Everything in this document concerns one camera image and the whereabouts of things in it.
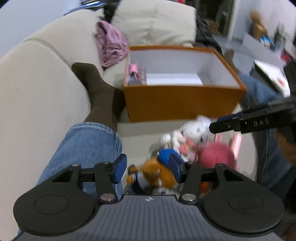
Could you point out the blue folder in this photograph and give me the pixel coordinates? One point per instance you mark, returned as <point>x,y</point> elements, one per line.
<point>77,9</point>

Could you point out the white cat plush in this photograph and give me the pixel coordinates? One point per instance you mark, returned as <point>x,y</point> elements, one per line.
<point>196,129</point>

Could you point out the black jacket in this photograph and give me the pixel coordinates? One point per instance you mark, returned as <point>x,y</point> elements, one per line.
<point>205,34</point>

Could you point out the person's left leg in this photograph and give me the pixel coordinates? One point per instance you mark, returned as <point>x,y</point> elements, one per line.
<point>81,150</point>

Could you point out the pink plush toy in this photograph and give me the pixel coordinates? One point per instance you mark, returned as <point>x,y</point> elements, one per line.
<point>215,155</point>

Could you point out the beige sofa cushion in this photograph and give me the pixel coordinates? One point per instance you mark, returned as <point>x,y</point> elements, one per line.
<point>152,23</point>

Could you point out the person's right leg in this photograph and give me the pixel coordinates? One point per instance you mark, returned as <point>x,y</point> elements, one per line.
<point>256,90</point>

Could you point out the white coffee table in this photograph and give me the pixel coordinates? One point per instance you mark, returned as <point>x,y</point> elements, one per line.
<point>272,74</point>

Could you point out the orange fox plush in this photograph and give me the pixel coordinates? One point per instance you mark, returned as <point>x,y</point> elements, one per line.
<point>157,172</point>

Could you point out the beige sofa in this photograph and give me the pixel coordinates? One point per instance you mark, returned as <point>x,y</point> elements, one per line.
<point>34,104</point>

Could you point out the white low cabinet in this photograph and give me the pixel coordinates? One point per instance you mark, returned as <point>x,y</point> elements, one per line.
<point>254,46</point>

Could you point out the golden vase with dried plants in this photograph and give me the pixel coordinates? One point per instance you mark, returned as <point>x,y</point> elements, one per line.
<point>257,25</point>

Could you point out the person's leg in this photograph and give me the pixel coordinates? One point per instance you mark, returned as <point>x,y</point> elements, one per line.
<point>256,90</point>
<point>81,150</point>

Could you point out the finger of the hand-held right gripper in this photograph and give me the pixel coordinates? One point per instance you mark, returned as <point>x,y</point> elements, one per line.
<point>227,118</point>
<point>224,127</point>

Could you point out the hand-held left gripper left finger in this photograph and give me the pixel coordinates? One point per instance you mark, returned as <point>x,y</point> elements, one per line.
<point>120,168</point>

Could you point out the person's right hand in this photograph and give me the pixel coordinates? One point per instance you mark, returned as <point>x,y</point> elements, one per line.
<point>288,150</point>

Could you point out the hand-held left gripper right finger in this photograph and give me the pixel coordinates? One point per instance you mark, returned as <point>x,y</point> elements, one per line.
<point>175,166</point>

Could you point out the pink comb toy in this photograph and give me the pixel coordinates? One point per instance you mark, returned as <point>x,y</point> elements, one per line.
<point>136,74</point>

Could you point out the pink cloth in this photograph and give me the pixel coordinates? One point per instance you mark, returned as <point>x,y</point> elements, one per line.
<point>111,44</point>

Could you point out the orange cardboard box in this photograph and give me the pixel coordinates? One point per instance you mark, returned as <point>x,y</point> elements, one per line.
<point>180,104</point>

